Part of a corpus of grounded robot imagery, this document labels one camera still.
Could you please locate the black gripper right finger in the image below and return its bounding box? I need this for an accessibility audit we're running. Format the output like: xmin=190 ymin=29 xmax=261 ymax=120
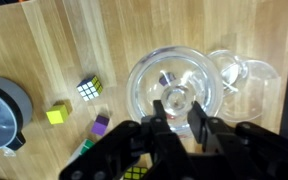
xmin=187 ymin=101 xmax=288 ymax=180

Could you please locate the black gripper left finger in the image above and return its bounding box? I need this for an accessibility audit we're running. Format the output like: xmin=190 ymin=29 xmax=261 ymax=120
xmin=58 ymin=99 xmax=188 ymax=180

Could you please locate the clear glass container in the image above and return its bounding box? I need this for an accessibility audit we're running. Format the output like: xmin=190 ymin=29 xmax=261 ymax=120
xmin=206 ymin=49 xmax=282 ymax=124

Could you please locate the black-framed Rubik's cube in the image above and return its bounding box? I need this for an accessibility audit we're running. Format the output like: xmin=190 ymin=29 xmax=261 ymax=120
xmin=123 ymin=165 xmax=149 ymax=180

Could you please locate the dark purple wooden cube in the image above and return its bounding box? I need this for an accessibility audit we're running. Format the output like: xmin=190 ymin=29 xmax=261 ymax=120
xmin=158 ymin=72 xmax=177 ymax=87

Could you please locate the bright purple wooden cube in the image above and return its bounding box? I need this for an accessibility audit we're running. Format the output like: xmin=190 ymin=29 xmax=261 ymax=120
xmin=90 ymin=114 xmax=111 ymax=137

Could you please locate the large white-framed Rubik's cube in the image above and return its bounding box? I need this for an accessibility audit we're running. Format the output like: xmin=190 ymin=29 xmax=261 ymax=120
xmin=65 ymin=138 xmax=96 ymax=166

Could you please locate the small Rubik's cube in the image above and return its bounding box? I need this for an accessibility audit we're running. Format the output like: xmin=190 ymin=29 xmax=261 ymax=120
xmin=76 ymin=75 xmax=104 ymax=102

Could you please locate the yellow wooden cube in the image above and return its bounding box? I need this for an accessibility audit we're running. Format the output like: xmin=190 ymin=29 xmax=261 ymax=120
xmin=45 ymin=103 xmax=70 ymax=126

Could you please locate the grey bowl with black handle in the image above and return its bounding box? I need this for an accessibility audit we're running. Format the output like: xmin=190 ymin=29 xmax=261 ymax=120
xmin=0 ymin=76 xmax=34 ymax=153

